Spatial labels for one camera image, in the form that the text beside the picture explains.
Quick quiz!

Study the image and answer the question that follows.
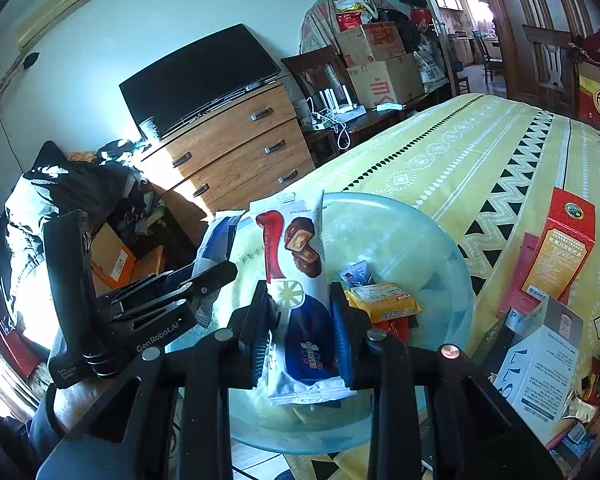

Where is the white blue chocolate snack bag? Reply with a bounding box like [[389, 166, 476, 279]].
[[249, 190, 354, 405]]

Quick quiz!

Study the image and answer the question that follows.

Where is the blue white snack pack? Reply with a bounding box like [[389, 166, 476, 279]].
[[191, 210, 245, 330]]

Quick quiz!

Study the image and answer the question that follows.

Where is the pile of assorted snacks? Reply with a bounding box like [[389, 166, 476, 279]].
[[546, 352, 600, 479]]

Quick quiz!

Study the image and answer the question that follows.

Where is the left hand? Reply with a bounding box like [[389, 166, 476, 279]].
[[53, 378, 114, 434]]

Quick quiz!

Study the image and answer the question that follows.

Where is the yellow snack packet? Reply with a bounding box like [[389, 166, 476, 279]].
[[344, 283, 422, 323]]

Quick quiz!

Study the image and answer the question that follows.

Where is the small red sachet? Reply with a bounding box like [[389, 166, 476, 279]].
[[374, 316, 410, 344]]

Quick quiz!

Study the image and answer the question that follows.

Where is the dark blue snack sachet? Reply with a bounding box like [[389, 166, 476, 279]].
[[339, 260, 375, 288]]

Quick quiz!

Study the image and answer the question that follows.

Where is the orange cardboard box on floor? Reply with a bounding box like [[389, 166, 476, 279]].
[[91, 223, 166, 297]]

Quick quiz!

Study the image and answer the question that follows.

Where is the clear blue plastic bowl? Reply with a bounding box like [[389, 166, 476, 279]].
[[168, 190, 477, 456]]

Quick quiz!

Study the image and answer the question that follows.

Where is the black clothes heap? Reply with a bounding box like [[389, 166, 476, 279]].
[[0, 140, 149, 351]]

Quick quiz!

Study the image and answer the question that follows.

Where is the white tall carton box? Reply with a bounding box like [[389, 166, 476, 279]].
[[494, 296, 583, 440]]

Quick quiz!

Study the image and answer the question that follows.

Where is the yellow patterned bed sheet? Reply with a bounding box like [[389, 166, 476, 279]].
[[239, 92, 600, 480]]

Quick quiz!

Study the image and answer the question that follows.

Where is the wooden chest of drawers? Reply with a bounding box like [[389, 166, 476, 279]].
[[140, 82, 315, 212]]

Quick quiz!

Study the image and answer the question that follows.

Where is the white wifi router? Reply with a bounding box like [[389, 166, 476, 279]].
[[308, 84, 366, 125]]

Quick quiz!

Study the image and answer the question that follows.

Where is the red orange tea box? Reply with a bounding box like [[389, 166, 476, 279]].
[[521, 188, 596, 301]]

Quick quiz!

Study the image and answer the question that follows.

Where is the lower cardboard box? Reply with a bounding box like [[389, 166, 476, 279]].
[[348, 53, 425, 108]]

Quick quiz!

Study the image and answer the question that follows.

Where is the black flat television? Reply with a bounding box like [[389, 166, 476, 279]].
[[119, 24, 280, 140]]

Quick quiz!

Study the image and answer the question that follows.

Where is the dark wooden chair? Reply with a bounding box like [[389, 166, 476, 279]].
[[280, 46, 358, 112]]

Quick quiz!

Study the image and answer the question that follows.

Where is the upper cardboard box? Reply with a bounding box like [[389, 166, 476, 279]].
[[336, 22, 406, 67]]

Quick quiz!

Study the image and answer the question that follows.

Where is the backrest wooden chair by wardrobe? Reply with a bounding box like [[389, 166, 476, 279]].
[[522, 25, 579, 118]]

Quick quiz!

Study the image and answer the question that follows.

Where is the white air conditioner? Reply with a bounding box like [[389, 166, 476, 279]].
[[15, 0, 92, 52]]

